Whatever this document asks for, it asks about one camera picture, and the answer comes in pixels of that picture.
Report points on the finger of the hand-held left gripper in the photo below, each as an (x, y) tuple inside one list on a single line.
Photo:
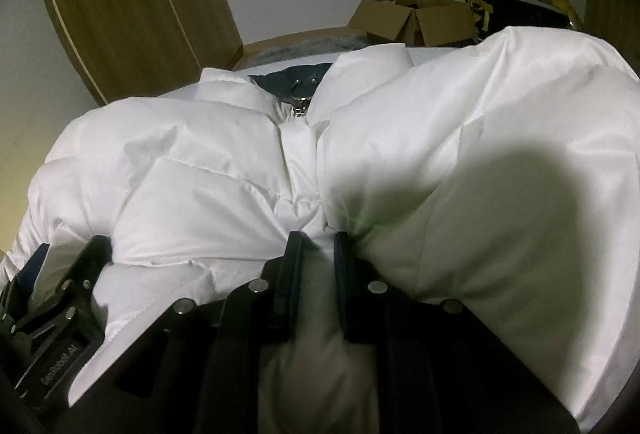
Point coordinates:
[(22, 279), (92, 259)]

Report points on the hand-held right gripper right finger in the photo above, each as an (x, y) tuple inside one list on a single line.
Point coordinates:
[(341, 274)]

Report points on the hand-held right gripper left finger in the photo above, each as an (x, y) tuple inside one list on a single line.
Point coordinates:
[(295, 264)]

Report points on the black and yellow box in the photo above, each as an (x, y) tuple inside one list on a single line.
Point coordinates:
[(520, 7)]

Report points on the white puffer jacket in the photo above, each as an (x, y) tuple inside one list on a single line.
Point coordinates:
[(200, 174)]

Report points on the open cardboard box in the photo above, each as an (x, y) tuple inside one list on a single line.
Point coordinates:
[(390, 22)]

